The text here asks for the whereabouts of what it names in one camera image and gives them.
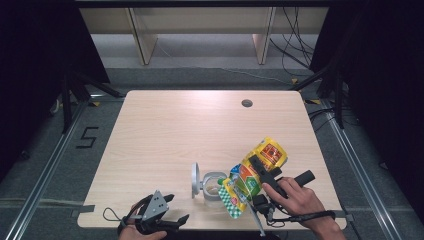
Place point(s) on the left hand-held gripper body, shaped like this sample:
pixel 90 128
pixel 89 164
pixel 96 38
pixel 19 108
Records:
pixel 156 206

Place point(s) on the black curtain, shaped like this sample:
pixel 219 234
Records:
pixel 33 66
pixel 390 83

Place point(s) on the person's right hand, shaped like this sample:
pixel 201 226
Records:
pixel 300 201

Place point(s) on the grey tape strip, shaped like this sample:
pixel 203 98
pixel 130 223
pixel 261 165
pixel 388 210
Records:
pixel 83 210
pixel 348 217

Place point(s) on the person's left hand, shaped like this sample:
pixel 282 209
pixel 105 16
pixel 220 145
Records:
pixel 133 235

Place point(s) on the black metal stand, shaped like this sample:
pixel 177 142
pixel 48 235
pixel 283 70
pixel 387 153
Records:
pixel 339 100
pixel 66 106

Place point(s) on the clear jar with white lid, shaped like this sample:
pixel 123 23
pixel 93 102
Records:
pixel 195 180

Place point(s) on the yellow seasoning pouch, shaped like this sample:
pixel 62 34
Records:
pixel 271 151

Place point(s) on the aluminium floor rail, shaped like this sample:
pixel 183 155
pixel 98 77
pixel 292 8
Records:
pixel 360 173
pixel 50 166

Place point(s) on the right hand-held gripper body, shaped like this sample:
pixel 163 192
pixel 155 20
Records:
pixel 270 178

